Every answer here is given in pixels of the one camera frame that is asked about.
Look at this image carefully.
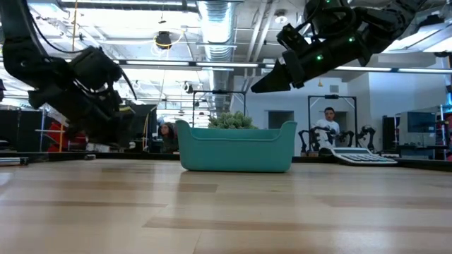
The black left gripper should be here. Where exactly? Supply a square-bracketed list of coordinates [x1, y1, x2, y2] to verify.
[28, 83, 137, 147]

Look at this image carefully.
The black cabinet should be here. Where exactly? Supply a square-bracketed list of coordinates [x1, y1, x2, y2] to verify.
[382, 115, 402, 149]
[0, 109, 43, 153]

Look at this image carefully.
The yellow hanging cable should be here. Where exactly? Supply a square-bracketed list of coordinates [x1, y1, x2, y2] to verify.
[142, 111, 151, 151]

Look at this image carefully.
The white desk calculator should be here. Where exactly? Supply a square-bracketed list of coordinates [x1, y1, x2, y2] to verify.
[330, 147, 399, 167]

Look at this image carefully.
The person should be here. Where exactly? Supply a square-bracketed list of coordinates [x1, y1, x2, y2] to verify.
[157, 122, 179, 153]
[312, 107, 342, 149]

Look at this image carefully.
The red furniture piece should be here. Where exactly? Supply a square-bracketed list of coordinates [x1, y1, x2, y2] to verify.
[47, 121, 88, 153]

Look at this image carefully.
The black ceiling device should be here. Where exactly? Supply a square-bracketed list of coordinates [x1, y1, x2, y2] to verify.
[155, 30, 173, 50]

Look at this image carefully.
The bright ceiling light panel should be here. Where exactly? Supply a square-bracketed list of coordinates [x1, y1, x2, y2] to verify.
[381, 35, 405, 54]

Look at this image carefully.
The black gantry frame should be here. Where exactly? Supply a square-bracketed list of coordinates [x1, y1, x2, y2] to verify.
[192, 90, 247, 128]
[307, 94, 358, 142]

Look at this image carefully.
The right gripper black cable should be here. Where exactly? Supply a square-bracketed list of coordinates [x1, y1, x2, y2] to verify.
[298, 0, 357, 40]

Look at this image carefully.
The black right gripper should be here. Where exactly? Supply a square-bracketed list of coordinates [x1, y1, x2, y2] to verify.
[251, 35, 370, 95]

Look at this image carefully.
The black computer monitor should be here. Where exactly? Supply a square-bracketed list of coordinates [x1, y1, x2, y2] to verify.
[132, 104, 158, 140]

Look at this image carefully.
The round ceiling fixture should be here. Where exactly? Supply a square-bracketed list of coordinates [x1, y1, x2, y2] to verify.
[273, 9, 288, 25]

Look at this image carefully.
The white sheet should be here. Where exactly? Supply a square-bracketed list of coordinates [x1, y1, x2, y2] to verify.
[44, 104, 70, 128]

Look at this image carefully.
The grey metal rack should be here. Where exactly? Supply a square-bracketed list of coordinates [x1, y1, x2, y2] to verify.
[35, 104, 49, 153]

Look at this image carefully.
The long LED light bar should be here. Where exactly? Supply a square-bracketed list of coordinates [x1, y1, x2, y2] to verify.
[0, 56, 452, 75]

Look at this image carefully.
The teal plastic bin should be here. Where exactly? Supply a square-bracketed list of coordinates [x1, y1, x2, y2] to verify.
[175, 119, 299, 174]

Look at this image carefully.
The colourful patterned cloth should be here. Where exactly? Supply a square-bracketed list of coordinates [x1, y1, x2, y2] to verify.
[86, 142, 112, 152]

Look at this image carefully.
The silver ventilation duct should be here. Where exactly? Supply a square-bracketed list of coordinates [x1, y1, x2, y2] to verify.
[196, 0, 238, 114]

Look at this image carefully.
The green artificial succulent plant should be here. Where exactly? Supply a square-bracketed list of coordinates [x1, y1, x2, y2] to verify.
[206, 110, 258, 130]

